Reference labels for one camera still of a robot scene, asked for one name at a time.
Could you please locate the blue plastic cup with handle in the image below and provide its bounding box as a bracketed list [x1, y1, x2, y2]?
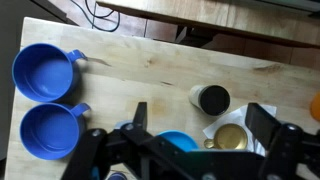
[11, 42, 88, 103]

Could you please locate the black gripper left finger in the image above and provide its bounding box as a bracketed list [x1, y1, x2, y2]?
[60, 101, 158, 180]

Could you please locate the gold measuring cup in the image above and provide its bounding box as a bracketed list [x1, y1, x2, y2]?
[203, 123, 249, 151]

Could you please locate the orange fruit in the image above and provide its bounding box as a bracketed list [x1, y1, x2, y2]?
[309, 91, 320, 122]

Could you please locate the wooden plank platform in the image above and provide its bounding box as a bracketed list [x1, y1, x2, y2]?
[96, 0, 320, 49]

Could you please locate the black floor cable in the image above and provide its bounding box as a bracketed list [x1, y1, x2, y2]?
[69, 0, 121, 33]

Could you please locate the glass jar with black lid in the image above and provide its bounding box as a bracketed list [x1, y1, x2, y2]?
[188, 84, 232, 117]

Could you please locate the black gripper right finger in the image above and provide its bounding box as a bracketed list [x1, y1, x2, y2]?
[244, 102, 320, 180]

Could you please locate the light blue bowl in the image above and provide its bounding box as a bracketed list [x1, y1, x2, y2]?
[156, 129, 200, 154]

